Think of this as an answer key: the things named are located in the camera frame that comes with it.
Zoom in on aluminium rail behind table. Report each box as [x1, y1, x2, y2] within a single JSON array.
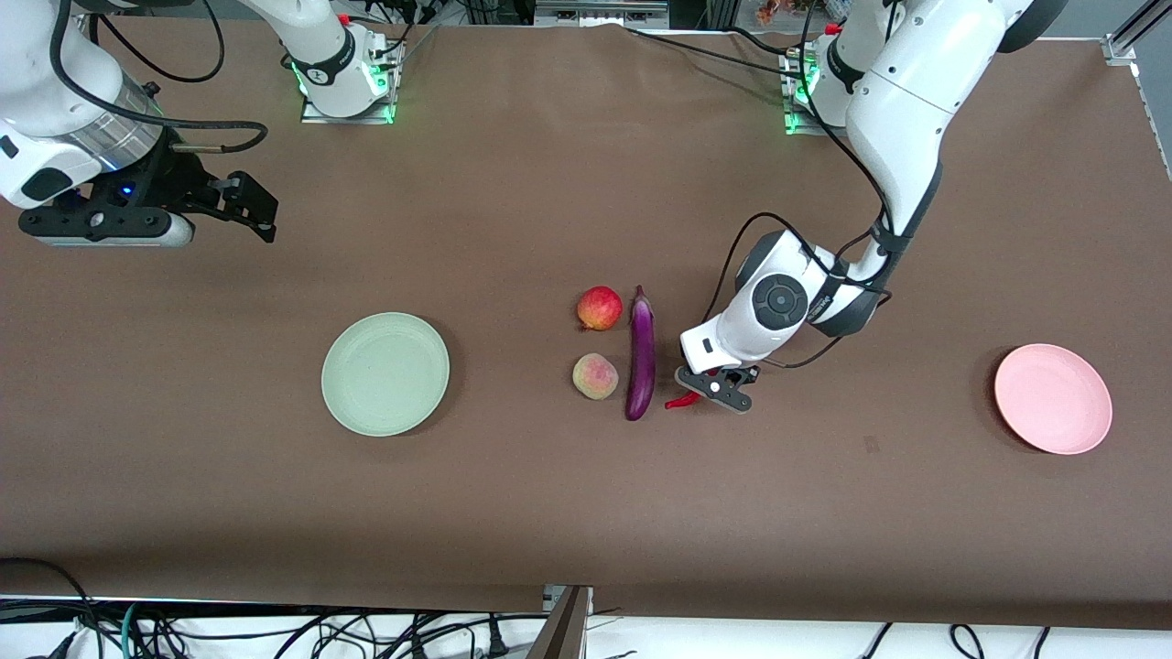
[[536, 0, 669, 27]]

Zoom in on brown table cover cloth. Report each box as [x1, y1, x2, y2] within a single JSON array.
[[0, 18, 1172, 632]]

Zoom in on light green round plate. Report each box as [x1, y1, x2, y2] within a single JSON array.
[[320, 312, 451, 438]]

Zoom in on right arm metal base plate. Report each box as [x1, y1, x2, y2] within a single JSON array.
[[300, 37, 396, 124]]

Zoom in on aluminium profile post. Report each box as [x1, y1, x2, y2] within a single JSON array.
[[540, 584, 594, 659]]

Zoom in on pink round plate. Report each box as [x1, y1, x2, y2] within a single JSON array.
[[994, 343, 1113, 456]]

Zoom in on teal floor cable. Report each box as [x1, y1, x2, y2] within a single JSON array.
[[119, 602, 147, 659]]

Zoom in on tangled black floor cables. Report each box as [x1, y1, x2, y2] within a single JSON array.
[[146, 609, 543, 659]]

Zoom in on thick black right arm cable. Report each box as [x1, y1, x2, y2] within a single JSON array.
[[50, 0, 269, 152]]

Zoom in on long purple eggplant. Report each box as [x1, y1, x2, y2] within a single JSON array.
[[625, 285, 657, 422]]

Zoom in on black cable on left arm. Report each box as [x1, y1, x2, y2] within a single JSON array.
[[705, 0, 917, 369]]

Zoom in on yellow-pink peach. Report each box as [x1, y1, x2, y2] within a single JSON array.
[[572, 352, 620, 402]]

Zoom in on red apple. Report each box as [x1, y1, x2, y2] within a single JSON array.
[[577, 286, 624, 332]]

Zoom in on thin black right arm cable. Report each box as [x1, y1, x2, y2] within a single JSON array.
[[92, 0, 225, 83]]

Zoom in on aluminium frame corner bracket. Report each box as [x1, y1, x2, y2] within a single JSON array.
[[1103, 0, 1172, 65]]

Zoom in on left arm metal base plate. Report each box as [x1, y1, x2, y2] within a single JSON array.
[[783, 50, 880, 138]]

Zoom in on black floor cable loop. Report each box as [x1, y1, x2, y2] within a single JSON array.
[[0, 556, 103, 659]]

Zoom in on thin black cable on cloth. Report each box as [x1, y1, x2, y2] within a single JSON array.
[[625, 25, 793, 76]]

